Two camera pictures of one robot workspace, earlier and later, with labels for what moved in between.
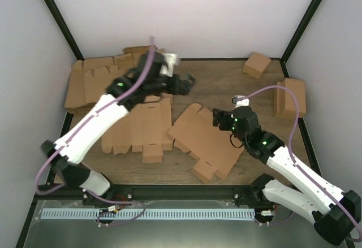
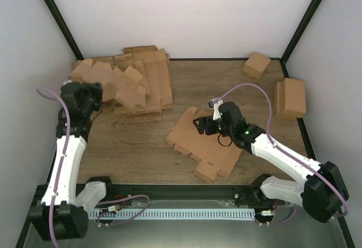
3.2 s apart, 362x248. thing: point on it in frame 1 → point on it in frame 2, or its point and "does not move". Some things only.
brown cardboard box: x=215 y=149 does not move
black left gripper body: x=172 y=87 → x=95 y=98
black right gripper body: x=223 y=126 → x=212 y=130
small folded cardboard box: x=256 y=64 does not move
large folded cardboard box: x=284 y=101 does not move
